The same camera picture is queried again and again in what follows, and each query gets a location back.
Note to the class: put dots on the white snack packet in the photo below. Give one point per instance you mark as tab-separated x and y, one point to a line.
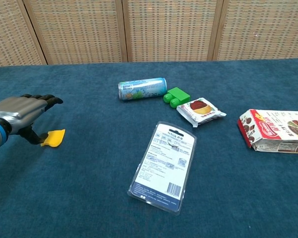
201	111

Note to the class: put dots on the green toy building block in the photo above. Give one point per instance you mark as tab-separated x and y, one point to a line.
178	95

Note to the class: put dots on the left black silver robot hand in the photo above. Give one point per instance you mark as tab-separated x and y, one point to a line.
20	111

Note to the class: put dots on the blue table cloth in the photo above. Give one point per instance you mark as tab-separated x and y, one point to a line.
89	186

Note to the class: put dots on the red white cookie box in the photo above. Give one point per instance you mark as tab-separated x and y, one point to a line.
275	131

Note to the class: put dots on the blue green drink can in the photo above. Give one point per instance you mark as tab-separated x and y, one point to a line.
141	89

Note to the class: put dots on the woven bamboo screen panel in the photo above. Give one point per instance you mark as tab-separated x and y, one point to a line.
7	32
171	29
263	29
74	29

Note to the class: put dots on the white blue blister pack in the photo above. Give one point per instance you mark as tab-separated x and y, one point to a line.
164	166

